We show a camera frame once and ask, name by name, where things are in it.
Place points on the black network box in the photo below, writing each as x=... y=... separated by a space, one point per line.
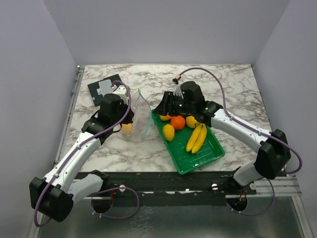
x=95 y=90

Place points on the yellow lemon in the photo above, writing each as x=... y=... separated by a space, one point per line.
x=168 y=132

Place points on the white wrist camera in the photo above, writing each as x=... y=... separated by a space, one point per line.
x=177 y=92
x=122 y=92

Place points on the white grey small router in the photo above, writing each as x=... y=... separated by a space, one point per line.
x=105 y=87

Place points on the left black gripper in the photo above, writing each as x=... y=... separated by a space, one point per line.
x=129 y=119

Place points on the orange peach with leaf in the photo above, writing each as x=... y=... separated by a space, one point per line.
x=127 y=128

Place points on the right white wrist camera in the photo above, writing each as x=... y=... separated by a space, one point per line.
x=177 y=92

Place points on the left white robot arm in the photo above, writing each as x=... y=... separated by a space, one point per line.
x=55 y=194

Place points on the yellow orange mango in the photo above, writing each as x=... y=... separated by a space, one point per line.
x=165 y=118

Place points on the orange fruit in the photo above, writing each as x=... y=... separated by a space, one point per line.
x=178 y=122

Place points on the yellow banana bunch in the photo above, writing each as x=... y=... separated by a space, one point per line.
x=197 y=139

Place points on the clear zip top bag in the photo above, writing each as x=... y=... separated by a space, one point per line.
x=142 y=118

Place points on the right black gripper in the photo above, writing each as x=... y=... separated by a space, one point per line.
x=164 y=108

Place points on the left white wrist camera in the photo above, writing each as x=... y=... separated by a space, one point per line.
x=122 y=92

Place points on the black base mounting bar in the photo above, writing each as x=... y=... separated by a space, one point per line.
x=169 y=188

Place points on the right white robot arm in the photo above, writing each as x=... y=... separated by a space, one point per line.
x=272 y=148

